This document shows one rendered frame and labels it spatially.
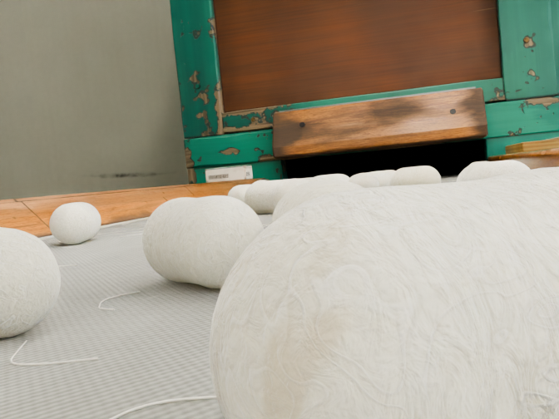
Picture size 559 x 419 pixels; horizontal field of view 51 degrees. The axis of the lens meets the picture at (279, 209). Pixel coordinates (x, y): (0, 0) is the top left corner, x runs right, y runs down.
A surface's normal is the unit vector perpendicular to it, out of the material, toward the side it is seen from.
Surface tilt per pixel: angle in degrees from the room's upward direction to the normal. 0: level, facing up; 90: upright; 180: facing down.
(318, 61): 90
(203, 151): 90
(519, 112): 90
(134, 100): 90
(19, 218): 45
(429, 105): 66
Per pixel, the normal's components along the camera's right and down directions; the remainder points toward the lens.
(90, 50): -0.17, 0.07
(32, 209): 0.62, -0.76
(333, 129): -0.25, -0.32
